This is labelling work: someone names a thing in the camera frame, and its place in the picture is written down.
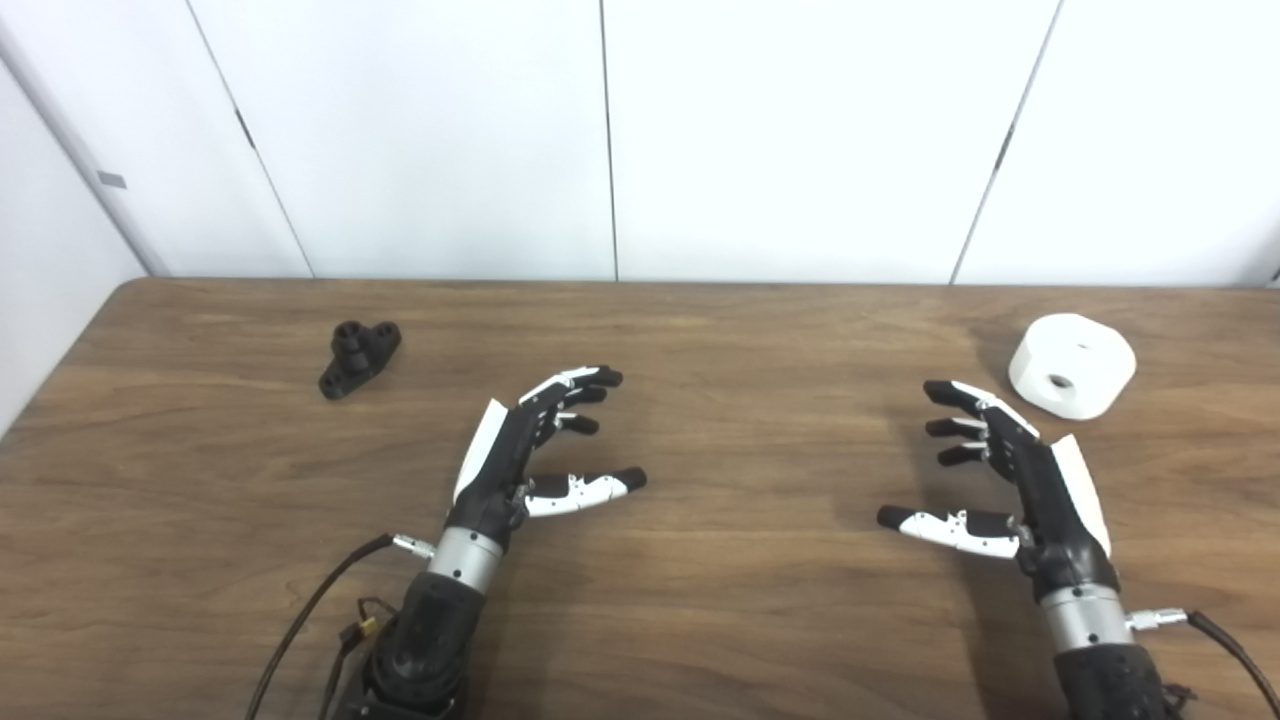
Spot black plastic holder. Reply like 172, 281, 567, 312
318, 320, 403, 401

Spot round white plastic piece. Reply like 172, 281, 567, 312
1008, 313, 1138, 421

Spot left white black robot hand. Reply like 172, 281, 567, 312
445, 365, 648, 551

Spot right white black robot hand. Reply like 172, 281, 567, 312
877, 379, 1122, 602

